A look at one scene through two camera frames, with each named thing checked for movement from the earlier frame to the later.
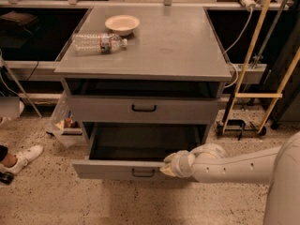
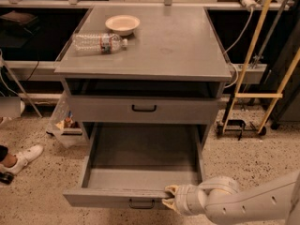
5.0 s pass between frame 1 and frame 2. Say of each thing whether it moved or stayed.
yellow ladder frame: stayed
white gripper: moved
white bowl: stayed
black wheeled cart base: stayed
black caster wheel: stayed
